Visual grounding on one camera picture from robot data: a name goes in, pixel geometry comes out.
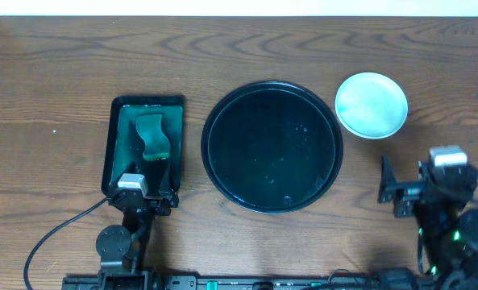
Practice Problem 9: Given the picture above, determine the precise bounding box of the green scrub sponge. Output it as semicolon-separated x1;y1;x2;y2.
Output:
135;114;171;162

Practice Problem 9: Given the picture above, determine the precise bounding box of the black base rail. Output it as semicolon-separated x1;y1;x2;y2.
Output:
61;275;419;290

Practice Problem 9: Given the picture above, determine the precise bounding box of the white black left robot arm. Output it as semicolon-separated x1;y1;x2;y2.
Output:
96;159;179;289

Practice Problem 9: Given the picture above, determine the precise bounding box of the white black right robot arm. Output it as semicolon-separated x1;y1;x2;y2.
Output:
377;155;478;289

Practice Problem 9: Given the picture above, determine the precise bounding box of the pale green plate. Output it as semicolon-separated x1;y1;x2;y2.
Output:
335;72;409;139

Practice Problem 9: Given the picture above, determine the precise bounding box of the black rectangular water tray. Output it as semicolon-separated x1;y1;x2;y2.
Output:
101;95;185;197

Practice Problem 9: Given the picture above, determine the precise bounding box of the round black serving tray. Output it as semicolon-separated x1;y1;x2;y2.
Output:
201;81;344;213

